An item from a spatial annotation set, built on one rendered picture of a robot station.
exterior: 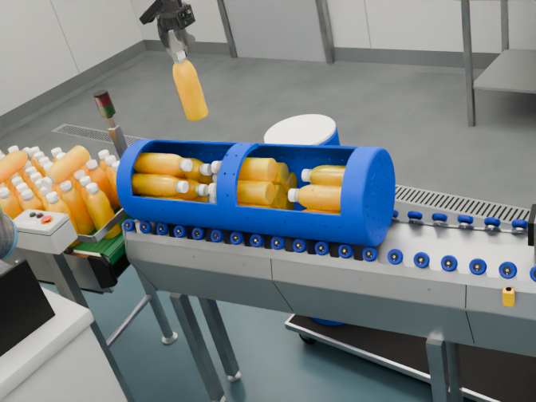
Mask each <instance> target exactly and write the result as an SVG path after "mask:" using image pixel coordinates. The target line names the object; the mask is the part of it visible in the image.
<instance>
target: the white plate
mask: <svg viewBox="0 0 536 402"><path fill-rule="evenodd" d="M335 130H336V125H335V122H334V121H333V120H332V119H331V118H329V117H327V116H323V115H316V114H309V115H301V116H294V117H291V118H289V119H286V120H283V121H281V122H279V123H277V124H275V125H274V126H273V127H271V128H270V129H269V130H268V131H267V132H266V134H265V136H264V141H265V144H309V145H319V144H321V143H323V142H325V141H326V140H327V139H328V138H330V137H331V135H332V134H334V132H335Z"/></svg>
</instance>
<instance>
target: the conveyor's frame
mask: <svg viewBox="0 0 536 402"><path fill-rule="evenodd" d="M64 251H65V250H64ZM64 251H63V252H62V254H63V255H64V257H65V260H66V261H67V263H68V265H69V268H70V269H71V271H72V273H73V276H74V277H75V279H76V281H77V284H78V285H79V287H80V289H81V290H82V291H86V292H90V293H95V294H104V292H105V293H110V294H111V293H112V292H113V290H111V289H109V287H113V286H115V285H116V284H117V283H118V281H117V279H118V278H119V276H121V275H122V274H123V272H125V271H126V269H127V268H128V267H129V266H130V265H131V263H130V262H129V261H128V259H127V255H126V251H125V252H124V254H123V255H122V256H121V257H120V258H119V259H118V260H117V261H116V262H115V263H114V264H113V265H112V266H111V265H110V263H111V262H110V261H109V258H110V257H111V256H112V255H111V256H110V257H109V258H107V257H106V256H104V255H102V257H101V255H100V254H98V253H93V252H87V251H82V250H74V252H73V253H72V254H64ZM114 253H115V252H114ZM114 253H113V254H114ZM24 258H25V259H26V260H27V262H28V263H29V265H30V268H31V270H32V271H33V273H34V275H35V277H36V279H37V281H38V282H40V283H45V284H49V285H54V286H56V287H57V290H58V292H59V293H60V295H61V296H62V297H63V298H66V299H68V298H67V296H66V294H65V292H64V290H63V289H62V287H61V284H60V282H59V281H58V279H57V276H56V274H55V273H54V271H53V268H52V266H51V265H50V263H49V260H48V258H47V257H46V255H45V253H44V252H41V251H35V250H26V249H21V248H18V245H16V247H15V249H14V251H13V252H12V254H11V255H10V256H9V257H7V258H6V259H4V260H3V261H4V262H6V263H8V264H10V265H11V266H14V265H15V264H17V263H18V262H20V261H21V260H22V259H24ZM136 272H137V274H138V277H139V279H140V282H141V284H142V286H143V288H144V291H145V293H146V295H145V296H144V298H143V299H142V300H141V301H140V302H139V304H138V305H137V306H136V307H135V308H134V310H133V311H132V312H131V313H130V314H129V315H128V316H127V317H126V318H125V319H124V321H123V322H122V323H121V324H120V325H119V327H118V328H117V329H116V330H115V331H114V333H113V334H112V335H111V336H110V337H109V339H108V340H107V341H106V343H107V345H108V347H109V348H110V347H111V346H112V345H113V344H114V342H115V341H116V340H117V339H118V337H119V336H120V335H121V334H122V333H123V332H124V331H125V330H126V329H127V327H128V326H129V325H130V324H131V323H132V321H133V320H134V319H135V318H136V316H137V315H138V314H139V313H140V311H141V310H142V309H143V308H144V307H145V306H146V305H147V304H148V303H150V305H151V307H152V310H153V312H154V314H155V316H156V320H157V321H158V324H159V326H160V329H161V331H162V333H163V335H164V336H163V338H162V342H163V343H164V344H165V345H170V344H173V343H174V342H176V340H177V339H178V335H177V333H175V332H172V330H171V326H170V324H169V322H168V319H167V317H166V314H165V312H164V309H163V307H162V305H161V303H160V300H159V297H158V295H157V293H156V291H155V290H154V289H153V288H152V287H151V285H150V284H149V283H148V282H147V281H146V280H145V279H144V278H143V277H142V275H141V274H140V273H139V272H138V271H137V270H136Z"/></svg>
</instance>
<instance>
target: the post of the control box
mask: <svg viewBox="0 0 536 402"><path fill-rule="evenodd" d="M44 253H45V255H46V257H47V258H48V260H49V263H50V265H51V266H52V268H53V271H54V273H55V274H56V276H57V279H58V281H59V282H60V284H61V287H62V289H63V290H64V292H65V294H66V296H67V298H68V299H69V300H70V301H72V302H75V303H77V304H78V305H81V306H83V307H85V308H87V309H89V310H90V308H89V306H88V304H87V302H86V300H85V298H84V296H83V294H82V292H81V289H80V287H79V285H78V284H77V281H76V279H75V277H74V276H73V273H72V271H71V269H70V268H69V265H68V263H67V261H66V260H65V257H64V255H63V254H62V252H61V253H60V254H51V253H46V252H44ZM90 312H91V310H90ZM91 313H92V312H91ZM92 315H93V314H92ZM93 318H94V317H93ZM90 326H91V328H92V330H93V332H94V334H95V336H96V338H97V340H98V342H99V344H100V346H101V348H102V350H103V352H104V354H105V356H106V358H107V360H108V362H109V364H110V366H111V368H112V370H113V372H114V374H115V376H116V378H117V380H118V382H119V384H120V386H121V388H122V390H123V392H124V394H125V396H126V398H127V400H128V402H135V400H134V398H133V396H132V394H131V392H130V390H129V387H128V385H127V383H126V381H125V379H124V377H123V375H122V373H121V371H120V369H119V367H118V365H117V363H116V361H115V359H114V357H113V355H112V353H111V351H110V349H109V347H108V345H107V343H106V341H105V339H104V336H103V334H102V332H101V330H100V328H99V326H98V324H97V322H96V320H95V318H94V321H93V322H92V323H91V324H90Z"/></svg>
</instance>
